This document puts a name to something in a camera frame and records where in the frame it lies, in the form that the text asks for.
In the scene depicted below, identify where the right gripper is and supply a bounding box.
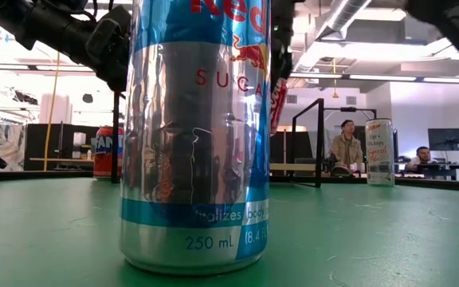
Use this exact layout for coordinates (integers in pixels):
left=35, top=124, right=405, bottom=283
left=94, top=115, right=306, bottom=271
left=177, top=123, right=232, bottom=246
left=271, top=7, right=294, bottom=92

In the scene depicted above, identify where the red Coca-Cola can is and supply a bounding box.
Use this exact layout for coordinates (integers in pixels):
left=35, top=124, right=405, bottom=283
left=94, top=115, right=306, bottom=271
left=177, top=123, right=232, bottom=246
left=269, top=77, right=289, bottom=137

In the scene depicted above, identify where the red Fanta can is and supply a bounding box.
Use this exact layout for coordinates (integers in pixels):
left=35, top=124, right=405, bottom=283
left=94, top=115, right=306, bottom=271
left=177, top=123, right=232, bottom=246
left=92, top=125, right=124, bottom=179

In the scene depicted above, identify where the Red Bull sugarfree can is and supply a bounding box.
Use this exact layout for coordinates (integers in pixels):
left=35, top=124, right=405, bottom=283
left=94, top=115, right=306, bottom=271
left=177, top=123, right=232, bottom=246
left=118, top=0, right=273, bottom=277

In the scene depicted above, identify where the tall white drink can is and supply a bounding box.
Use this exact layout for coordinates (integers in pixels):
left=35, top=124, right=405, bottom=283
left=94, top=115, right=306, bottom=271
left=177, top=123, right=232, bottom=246
left=364, top=118, right=396, bottom=187

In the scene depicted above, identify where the yellow hanging pendant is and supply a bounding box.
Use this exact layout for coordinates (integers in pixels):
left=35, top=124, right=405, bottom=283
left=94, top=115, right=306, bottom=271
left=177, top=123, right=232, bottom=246
left=331, top=57, right=340, bottom=100

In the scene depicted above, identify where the ceiling light strip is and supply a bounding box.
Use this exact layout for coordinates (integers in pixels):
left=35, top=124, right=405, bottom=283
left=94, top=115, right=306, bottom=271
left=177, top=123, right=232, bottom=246
left=288, top=73, right=459, bottom=85
left=0, top=62, right=95, bottom=75

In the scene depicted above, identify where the white column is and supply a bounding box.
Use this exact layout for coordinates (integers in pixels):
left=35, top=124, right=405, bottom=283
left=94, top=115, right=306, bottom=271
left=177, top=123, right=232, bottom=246
left=39, top=92, right=74, bottom=125

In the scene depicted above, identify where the person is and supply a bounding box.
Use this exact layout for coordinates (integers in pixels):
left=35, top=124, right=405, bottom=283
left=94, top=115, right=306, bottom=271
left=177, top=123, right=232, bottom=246
left=330, top=119, right=364, bottom=168
left=406, top=146, right=434, bottom=172

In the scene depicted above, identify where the black desk partition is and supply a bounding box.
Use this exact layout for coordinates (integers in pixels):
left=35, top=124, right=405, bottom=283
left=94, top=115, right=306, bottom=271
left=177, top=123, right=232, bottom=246
left=24, top=123, right=113, bottom=171

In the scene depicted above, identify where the grey dome object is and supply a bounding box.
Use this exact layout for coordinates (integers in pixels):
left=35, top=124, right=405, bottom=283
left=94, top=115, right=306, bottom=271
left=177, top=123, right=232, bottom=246
left=330, top=163, right=354, bottom=178

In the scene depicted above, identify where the translucent plastic sheet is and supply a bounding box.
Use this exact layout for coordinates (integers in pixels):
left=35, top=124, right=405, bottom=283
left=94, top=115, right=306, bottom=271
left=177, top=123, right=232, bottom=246
left=0, top=119, right=27, bottom=172

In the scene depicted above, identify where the black computer monitor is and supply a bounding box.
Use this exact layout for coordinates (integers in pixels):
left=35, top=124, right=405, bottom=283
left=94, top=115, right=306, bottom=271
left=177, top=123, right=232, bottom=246
left=427, top=127, right=459, bottom=151

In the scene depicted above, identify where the green table mat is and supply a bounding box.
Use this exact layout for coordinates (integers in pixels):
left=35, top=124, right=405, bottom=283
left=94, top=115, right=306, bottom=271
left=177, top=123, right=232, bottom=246
left=0, top=177, right=459, bottom=287

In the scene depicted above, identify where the black overhead mount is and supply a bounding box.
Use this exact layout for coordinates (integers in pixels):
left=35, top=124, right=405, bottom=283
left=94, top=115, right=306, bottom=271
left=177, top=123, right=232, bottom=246
left=271, top=0, right=306, bottom=11

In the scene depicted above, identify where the black metal frame structure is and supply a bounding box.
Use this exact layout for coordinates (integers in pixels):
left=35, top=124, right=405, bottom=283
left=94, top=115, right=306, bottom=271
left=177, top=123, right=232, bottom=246
left=321, top=106, right=378, bottom=172

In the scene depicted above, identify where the silver air duct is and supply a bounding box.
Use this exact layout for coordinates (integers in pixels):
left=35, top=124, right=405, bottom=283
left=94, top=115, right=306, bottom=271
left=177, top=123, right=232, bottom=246
left=292, top=0, right=374, bottom=77

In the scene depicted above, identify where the yellow cable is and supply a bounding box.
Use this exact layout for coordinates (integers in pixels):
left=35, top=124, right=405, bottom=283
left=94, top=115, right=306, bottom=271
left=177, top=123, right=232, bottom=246
left=42, top=51, right=61, bottom=172

